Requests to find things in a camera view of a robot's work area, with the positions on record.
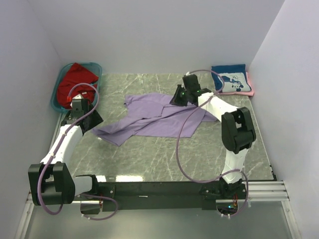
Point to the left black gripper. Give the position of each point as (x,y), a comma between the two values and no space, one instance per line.
(96,119)

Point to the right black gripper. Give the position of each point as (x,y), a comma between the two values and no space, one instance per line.
(176,100)

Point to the lilac purple t-shirt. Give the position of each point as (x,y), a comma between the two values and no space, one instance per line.
(153,115)

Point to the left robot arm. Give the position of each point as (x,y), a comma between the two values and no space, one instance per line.
(58,186)

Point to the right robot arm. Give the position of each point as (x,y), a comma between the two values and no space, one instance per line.
(237,132)

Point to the red t-shirt in basket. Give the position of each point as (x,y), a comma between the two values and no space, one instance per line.
(75,75)

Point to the teal plastic basket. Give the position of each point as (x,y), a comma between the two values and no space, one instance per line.
(93,67)

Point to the folded blue printed t-shirt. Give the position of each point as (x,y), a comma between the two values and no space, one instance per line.
(225,69)

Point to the folded pink t-shirt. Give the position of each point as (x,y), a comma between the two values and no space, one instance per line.
(236,84)

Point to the black base beam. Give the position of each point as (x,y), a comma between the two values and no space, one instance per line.
(170,195)

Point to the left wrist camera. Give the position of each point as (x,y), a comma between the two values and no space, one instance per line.
(79,107)

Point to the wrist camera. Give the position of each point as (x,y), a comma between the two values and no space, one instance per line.
(79,107)
(191,83)

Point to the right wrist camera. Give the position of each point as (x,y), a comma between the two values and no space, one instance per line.
(191,83)

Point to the aluminium frame rail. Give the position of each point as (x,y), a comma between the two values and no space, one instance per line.
(256,191)

